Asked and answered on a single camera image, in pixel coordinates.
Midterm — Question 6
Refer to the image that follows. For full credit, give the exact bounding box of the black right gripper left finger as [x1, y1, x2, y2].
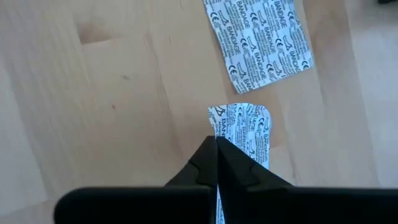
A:
[54, 136, 218, 224]

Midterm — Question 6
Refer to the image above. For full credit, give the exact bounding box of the white printed bandage wrapper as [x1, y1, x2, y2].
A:
[207, 102, 272, 224]
[203, 0, 314, 95]

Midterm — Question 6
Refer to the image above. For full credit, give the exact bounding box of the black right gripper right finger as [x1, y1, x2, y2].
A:
[216, 136, 398, 224]

